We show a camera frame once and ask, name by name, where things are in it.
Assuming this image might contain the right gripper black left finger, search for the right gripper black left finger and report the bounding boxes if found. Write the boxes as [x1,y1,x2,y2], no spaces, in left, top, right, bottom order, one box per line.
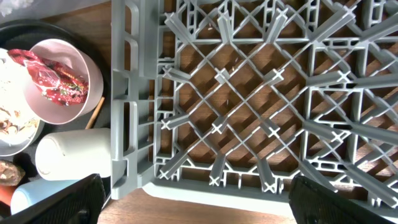
[1,174,105,224]

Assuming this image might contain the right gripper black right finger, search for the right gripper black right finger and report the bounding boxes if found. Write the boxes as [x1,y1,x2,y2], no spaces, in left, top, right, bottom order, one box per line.
[289,176,397,223]

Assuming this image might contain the red snack wrapper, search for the red snack wrapper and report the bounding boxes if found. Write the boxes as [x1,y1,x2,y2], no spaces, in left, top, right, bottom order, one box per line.
[7,49,89,106]

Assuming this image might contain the pink bowl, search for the pink bowl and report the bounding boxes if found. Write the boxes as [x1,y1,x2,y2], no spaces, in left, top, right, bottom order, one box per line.
[22,39,104,124]

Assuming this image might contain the grey dishwasher rack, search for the grey dishwasher rack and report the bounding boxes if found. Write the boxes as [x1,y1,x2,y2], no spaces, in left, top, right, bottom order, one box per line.
[111,0,397,222]

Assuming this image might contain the clear plastic waste bin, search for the clear plastic waste bin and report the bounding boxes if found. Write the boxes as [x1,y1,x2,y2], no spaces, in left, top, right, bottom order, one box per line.
[1,0,109,23]

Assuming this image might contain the white cup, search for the white cup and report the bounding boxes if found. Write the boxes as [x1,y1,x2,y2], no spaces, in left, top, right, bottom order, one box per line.
[35,128,111,180]

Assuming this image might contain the light blue cup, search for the light blue cup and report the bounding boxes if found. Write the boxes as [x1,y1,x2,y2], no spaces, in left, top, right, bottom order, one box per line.
[10,179,78,215]

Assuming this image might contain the orange carrot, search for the orange carrot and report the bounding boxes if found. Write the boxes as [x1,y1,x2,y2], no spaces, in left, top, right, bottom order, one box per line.
[0,185,17,206]

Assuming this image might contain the grey plate with food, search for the grey plate with food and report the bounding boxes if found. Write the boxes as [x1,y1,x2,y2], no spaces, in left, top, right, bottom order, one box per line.
[1,49,45,157]

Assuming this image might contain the wooden chopstick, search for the wooden chopstick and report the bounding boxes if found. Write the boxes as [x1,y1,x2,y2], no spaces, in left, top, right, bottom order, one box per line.
[85,96,105,129]

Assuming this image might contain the round black serving tray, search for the round black serving tray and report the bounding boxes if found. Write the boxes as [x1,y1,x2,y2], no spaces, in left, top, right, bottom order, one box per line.
[0,19,113,218]

